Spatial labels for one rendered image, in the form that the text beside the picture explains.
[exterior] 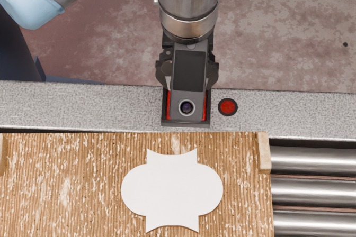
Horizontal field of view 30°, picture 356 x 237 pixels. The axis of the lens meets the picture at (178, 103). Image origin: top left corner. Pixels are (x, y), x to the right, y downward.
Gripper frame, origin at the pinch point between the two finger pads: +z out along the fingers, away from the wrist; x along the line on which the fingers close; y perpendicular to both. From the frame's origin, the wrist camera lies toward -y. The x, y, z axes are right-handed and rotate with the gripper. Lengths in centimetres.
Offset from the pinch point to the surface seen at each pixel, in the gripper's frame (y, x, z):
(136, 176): -13.2, 6.7, -0.3
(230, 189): -14.3, -7.0, 0.8
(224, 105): 0.3, -6.0, 2.8
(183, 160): -10.4, 0.1, -0.3
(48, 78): 50, 45, 93
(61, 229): -21.2, 16.9, 0.7
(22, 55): 30, 39, 44
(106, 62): 57, 27, 94
